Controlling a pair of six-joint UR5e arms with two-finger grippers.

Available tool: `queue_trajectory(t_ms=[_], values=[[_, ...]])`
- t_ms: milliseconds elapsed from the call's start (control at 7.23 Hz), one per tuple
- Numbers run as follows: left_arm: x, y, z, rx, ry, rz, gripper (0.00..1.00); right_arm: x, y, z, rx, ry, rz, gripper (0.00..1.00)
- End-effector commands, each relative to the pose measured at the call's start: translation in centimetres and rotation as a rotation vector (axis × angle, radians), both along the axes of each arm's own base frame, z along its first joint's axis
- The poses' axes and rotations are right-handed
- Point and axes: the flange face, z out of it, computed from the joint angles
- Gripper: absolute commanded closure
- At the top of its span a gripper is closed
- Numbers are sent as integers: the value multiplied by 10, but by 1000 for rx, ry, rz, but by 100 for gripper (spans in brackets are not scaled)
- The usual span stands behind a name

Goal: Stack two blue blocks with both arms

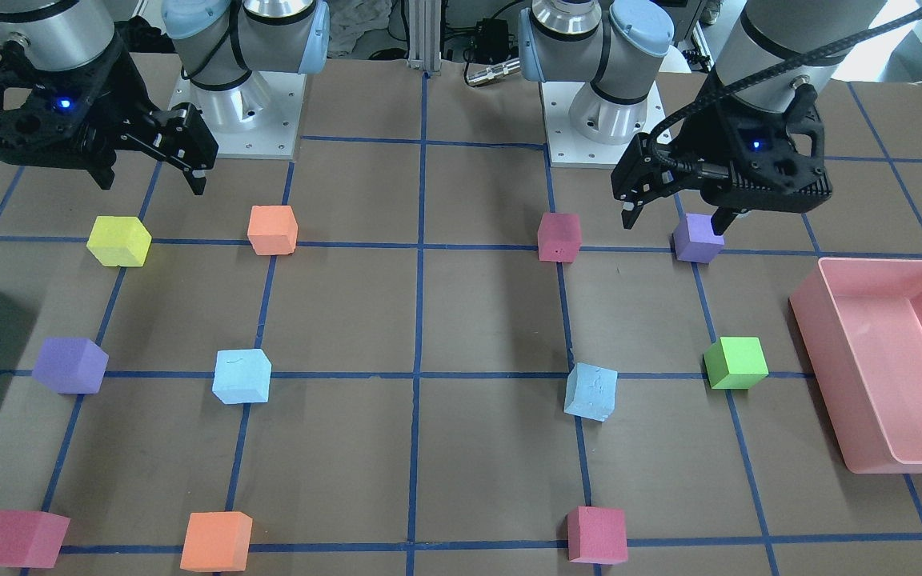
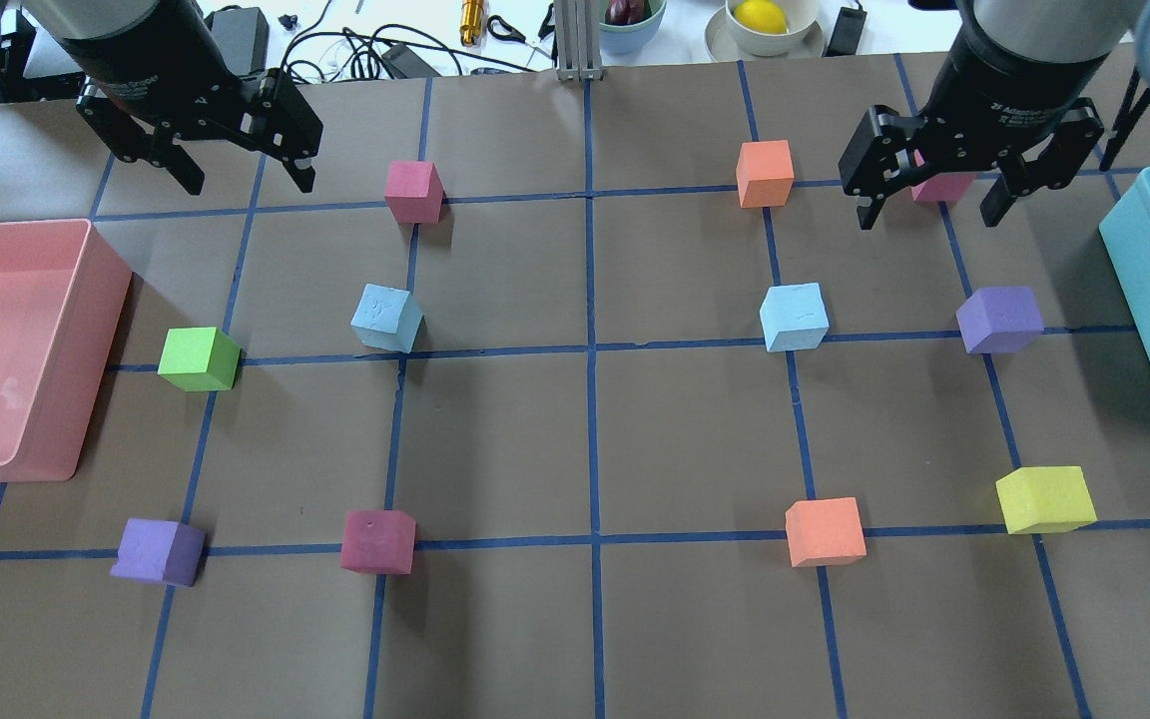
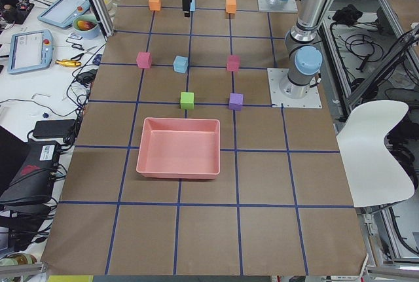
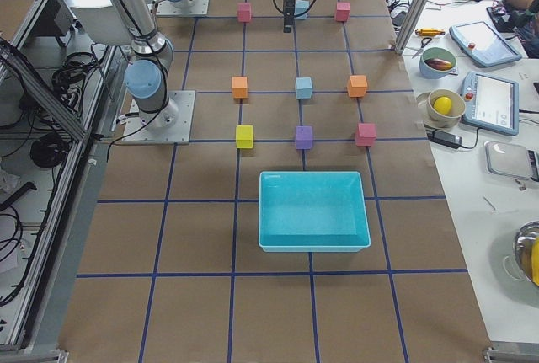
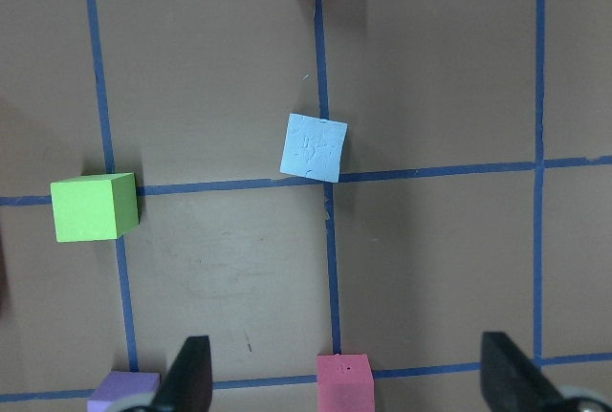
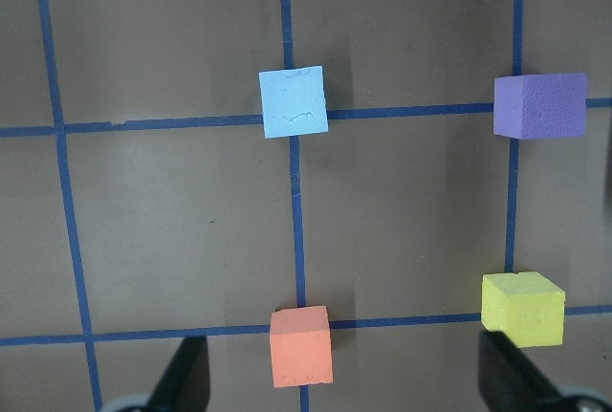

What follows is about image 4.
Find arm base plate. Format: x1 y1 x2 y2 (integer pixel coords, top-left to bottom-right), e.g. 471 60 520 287
122 90 196 145
156 0 211 18

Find upper teach pendant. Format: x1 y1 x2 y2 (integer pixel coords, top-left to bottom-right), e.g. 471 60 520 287
449 21 522 67

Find blue bowl with fruit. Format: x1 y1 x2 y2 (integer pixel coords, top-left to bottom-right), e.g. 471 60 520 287
419 47 456 79

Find lower teach pendant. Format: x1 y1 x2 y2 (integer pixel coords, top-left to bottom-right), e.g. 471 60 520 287
461 72 520 136

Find black power adapter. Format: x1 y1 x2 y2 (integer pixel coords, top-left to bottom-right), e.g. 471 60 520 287
427 130 462 149

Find far left pink block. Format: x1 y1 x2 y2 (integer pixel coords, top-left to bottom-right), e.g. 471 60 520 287
334 1 350 23

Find right purple block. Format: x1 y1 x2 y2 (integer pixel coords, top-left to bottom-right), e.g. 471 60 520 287
295 125 314 150

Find teach pendant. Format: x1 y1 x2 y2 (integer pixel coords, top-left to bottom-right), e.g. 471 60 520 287
461 72 520 136
449 21 522 67

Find near orange block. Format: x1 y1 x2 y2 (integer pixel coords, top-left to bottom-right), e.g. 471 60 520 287
231 76 248 99

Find black handled scissors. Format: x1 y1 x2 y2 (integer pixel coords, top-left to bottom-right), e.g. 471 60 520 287
413 36 433 57

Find yellow block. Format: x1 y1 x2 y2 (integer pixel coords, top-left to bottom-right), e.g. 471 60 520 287
235 125 254 149

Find near left crimson block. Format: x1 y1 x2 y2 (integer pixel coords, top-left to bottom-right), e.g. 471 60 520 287
237 2 253 24

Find right pink block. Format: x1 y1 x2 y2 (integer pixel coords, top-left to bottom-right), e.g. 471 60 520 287
355 122 377 147

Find gold metal tool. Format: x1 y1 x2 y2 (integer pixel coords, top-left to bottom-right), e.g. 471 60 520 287
414 28 446 37

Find orange block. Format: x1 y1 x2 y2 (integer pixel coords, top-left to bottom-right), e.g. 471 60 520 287
231 76 248 99
347 75 368 98

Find metal bowl with fruit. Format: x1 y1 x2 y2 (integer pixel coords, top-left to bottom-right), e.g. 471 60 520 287
502 221 538 289

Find yellow lemon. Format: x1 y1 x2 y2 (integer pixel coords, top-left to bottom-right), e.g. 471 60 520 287
432 96 452 115

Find grey lidded container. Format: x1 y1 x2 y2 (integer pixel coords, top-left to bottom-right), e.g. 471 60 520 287
484 141 538 182

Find pink block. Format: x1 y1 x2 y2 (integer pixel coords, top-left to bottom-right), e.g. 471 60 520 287
355 122 377 147
334 1 350 23

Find teal plastic tray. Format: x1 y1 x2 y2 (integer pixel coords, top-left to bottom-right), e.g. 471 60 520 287
259 171 371 253

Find light blue block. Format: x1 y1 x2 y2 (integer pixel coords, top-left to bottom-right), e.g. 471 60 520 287
295 77 313 99
294 0 311 20

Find beige bowl with lemon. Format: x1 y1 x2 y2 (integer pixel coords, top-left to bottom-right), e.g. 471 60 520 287
426 89 466 128

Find far orange block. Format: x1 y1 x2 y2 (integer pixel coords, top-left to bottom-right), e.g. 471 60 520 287
347 75 368 98

